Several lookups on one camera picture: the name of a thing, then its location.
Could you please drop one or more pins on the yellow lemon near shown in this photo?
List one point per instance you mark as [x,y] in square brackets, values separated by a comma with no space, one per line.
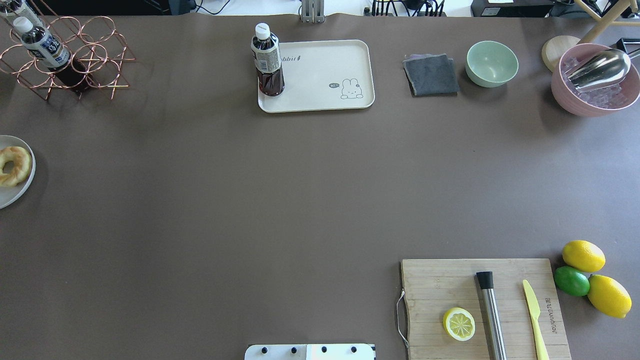
[609,296]

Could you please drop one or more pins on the steel black-capped muddler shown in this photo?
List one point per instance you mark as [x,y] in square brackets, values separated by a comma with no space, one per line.
[490,301]

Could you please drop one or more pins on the white round plate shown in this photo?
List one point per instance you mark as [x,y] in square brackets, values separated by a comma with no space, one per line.
[9,195]

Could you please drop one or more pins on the yellow lemon far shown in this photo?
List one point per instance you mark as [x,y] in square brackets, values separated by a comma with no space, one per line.
[584,256]

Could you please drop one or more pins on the tea bottle in rack rear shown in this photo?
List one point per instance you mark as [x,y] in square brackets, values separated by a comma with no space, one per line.
[43,46]

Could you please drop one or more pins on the yellow lemon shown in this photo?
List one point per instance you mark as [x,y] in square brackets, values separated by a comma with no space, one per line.
[609,296]
[584,256]

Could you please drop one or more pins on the cream rabbit serving tray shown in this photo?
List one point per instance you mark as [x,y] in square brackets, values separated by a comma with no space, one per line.
[323,75]

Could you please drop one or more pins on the pink ice bowl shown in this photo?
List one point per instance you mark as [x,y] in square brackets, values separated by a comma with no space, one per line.
[570,100]

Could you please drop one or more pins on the copper wire bottle rack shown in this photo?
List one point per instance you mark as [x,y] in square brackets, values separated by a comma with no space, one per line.
[93,40]

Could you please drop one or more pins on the glazed donut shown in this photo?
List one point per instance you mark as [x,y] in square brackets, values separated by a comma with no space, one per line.
[22,164]

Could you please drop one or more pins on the dark grey folded cloth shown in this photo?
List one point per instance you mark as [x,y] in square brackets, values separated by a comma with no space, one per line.
[431,75]

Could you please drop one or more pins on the mint green bowl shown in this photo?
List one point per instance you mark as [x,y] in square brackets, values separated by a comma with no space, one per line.
[490,64]

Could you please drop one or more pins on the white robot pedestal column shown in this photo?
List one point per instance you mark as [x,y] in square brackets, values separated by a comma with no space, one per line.
[312,351]

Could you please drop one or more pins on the dark tea bottle on tray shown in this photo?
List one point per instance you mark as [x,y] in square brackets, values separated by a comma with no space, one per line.
[265,46]

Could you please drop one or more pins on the metal ice scoop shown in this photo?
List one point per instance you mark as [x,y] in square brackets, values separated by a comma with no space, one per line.
[607,67]

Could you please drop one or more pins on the half lemon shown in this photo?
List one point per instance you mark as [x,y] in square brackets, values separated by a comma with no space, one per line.
[459,323]

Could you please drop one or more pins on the green lime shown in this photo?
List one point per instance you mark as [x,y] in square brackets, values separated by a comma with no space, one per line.
[571,281]

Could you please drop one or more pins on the aluminium frame post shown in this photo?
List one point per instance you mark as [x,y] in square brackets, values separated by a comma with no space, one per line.
[312,11]

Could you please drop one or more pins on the yellow plastic knife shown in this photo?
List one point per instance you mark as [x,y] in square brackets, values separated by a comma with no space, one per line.
[534,313]

